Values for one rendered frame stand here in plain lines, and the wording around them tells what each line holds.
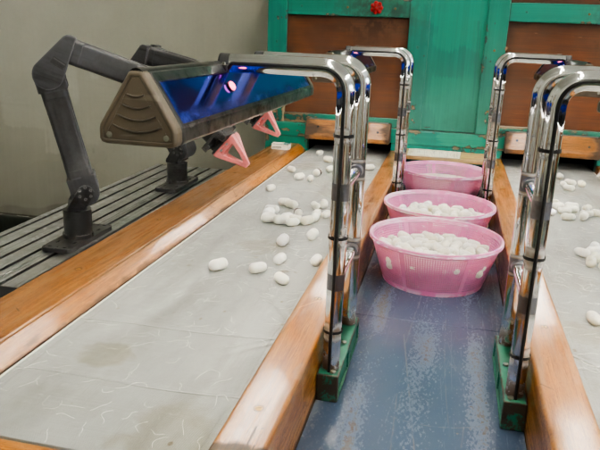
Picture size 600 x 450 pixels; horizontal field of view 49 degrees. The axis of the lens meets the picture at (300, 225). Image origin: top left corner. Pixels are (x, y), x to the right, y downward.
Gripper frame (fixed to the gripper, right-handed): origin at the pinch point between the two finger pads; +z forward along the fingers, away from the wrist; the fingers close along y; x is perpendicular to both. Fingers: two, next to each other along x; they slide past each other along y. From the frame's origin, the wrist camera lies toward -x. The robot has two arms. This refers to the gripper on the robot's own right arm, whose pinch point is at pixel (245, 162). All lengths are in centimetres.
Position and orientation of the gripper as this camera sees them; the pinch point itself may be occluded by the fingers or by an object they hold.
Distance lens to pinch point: 153.4
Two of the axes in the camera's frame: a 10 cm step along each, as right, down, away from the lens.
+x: -6.6, 6.7, 3.4
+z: 7.1, 7.0, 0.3
